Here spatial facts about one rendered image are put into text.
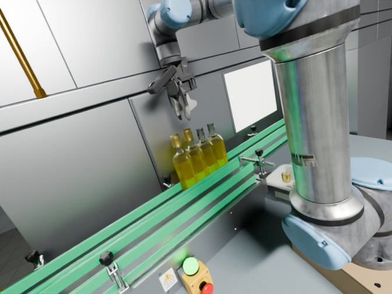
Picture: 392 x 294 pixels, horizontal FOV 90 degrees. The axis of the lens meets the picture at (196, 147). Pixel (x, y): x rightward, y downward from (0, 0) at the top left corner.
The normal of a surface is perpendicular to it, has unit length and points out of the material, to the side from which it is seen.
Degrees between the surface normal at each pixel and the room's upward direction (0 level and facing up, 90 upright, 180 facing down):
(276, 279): 0
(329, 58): 92
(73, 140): 90
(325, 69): 92
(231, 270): 0
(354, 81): 90
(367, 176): 4
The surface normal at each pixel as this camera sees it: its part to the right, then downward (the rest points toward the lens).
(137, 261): 0.59, 0.11
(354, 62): -0.76, 0.40
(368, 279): -0.30, -0.87
